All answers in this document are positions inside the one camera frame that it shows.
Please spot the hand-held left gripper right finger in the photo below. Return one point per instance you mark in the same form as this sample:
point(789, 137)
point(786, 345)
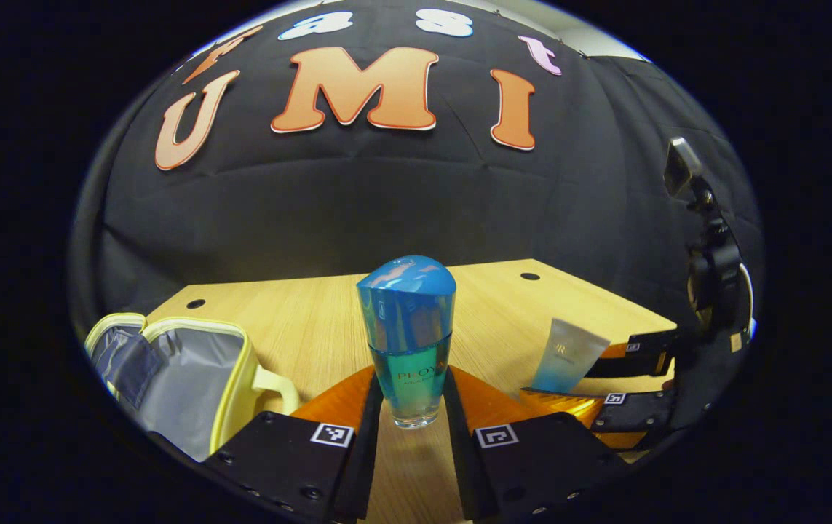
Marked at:
point(459, 451)

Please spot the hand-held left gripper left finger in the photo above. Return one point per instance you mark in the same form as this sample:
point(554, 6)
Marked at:
point(370, 451)

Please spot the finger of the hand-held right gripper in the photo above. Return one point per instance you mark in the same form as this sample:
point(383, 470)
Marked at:
point(648, 356)
point(641, 415)

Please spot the white and blue cream tube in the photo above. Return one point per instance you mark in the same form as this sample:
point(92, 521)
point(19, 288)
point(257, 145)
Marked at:
point(568, 356)

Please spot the blue glass lotion bottle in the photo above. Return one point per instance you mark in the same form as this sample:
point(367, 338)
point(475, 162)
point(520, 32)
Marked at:
point(407, 320)

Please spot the pale yellow suitcase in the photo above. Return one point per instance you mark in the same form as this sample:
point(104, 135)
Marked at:
point(183, 378)

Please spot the black backdrop cloth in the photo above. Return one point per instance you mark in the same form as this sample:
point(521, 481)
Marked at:
point(386, 204)

